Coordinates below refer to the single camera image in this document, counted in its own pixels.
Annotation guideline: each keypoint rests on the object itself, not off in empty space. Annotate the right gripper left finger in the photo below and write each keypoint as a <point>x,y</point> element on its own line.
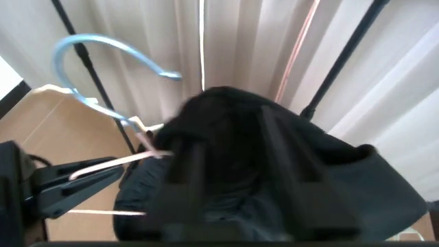
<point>185,206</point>

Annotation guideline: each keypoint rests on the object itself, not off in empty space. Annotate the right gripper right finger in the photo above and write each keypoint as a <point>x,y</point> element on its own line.
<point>319,212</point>

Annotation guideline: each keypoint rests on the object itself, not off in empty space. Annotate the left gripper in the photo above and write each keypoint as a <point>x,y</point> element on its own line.
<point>17,192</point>

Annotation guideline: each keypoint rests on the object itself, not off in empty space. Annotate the black shorts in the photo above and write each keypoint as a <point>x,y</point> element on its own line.
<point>233,130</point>

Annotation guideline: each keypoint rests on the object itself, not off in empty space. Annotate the pink clothes hanger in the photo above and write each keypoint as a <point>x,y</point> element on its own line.
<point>60,51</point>
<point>295,51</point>

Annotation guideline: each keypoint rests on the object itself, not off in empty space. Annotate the black clothes rack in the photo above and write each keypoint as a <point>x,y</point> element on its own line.
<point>343,58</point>

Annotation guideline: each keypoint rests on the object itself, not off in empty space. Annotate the beige curtain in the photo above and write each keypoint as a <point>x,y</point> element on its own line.
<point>240,41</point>

